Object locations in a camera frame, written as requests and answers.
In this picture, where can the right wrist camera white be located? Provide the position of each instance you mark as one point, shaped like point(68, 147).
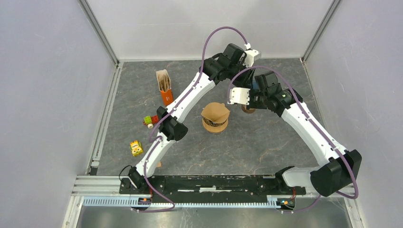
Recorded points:
point(239, 95)

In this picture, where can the red toy brick car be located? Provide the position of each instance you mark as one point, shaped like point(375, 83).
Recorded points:
point(150, 121)

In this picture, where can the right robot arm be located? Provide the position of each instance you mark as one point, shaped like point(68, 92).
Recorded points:
point(337, 168)

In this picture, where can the blue plastic dripper cone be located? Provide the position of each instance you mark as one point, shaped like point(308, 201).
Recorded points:
point(254, 85)

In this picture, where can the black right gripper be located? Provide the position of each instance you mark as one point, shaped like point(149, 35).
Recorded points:
point(251, 105)

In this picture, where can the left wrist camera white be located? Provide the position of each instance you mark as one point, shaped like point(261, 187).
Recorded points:
point(252, 55)

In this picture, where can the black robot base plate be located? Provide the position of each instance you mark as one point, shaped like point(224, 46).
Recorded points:
point(212, 189)

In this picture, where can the wooden dripper ring holder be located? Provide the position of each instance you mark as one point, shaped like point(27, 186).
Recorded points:
point(246, 110)

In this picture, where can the yellow green toy block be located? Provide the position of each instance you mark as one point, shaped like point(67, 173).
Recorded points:
point(136, 148)

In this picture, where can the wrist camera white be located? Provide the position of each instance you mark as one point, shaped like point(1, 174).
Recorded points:
point(239, 95)
point(252, 55)

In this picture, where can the brown paper coffee filter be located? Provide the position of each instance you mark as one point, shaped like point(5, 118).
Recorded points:
point(216, 112)

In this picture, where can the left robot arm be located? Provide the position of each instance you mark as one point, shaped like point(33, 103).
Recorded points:
point(233, 60)

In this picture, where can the orange coffee filter box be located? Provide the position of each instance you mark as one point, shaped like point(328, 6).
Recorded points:
point(167, 97)

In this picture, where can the glass dripper with wooden collar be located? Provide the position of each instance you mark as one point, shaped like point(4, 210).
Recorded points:
point(213, 127)

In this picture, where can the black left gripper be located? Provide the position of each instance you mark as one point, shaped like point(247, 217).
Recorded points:
point(246, 82)

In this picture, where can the brown filters in box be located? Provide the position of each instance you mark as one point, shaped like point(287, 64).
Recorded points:
point(164, 82)

